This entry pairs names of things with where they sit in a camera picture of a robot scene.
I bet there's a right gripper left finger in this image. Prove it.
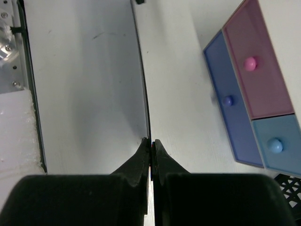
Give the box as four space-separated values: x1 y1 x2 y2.
0 138 150 226

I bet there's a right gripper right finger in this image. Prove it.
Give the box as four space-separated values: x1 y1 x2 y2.
151 140 296 226

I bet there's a white drawer organizer box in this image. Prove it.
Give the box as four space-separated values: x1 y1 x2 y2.
203 0 301 177

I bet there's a purple-blue pulled-out drawer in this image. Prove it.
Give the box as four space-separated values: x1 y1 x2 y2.
203 31 263 168

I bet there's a blue pulled-out drawer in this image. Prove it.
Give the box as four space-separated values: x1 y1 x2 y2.
252 114 301 177

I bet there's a black mesh file organizer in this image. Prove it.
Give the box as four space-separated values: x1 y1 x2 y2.
275 174 301 211

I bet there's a white foam block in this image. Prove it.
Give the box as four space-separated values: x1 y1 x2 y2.
0 89 47 186

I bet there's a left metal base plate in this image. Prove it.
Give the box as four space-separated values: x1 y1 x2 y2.
0 0 28 94

